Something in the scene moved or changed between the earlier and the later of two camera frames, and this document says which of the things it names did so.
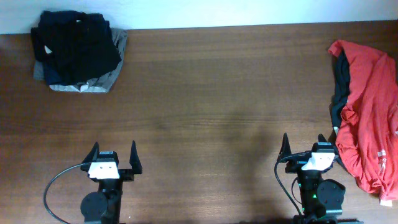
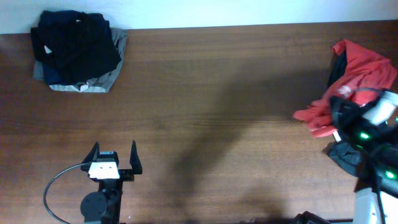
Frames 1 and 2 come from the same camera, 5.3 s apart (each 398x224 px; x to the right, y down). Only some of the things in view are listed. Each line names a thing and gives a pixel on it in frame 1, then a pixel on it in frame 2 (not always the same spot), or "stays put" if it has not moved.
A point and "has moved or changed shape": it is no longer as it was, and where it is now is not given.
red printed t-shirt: (367, 135) has moved or changed shape
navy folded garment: (51, 76) stays put
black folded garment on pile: (74, 45) stays put
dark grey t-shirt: (342, 67) to (343, 155)
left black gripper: (127, 175) stays put
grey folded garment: (102, 84) stays put
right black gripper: (295, 163) to (344, 123)
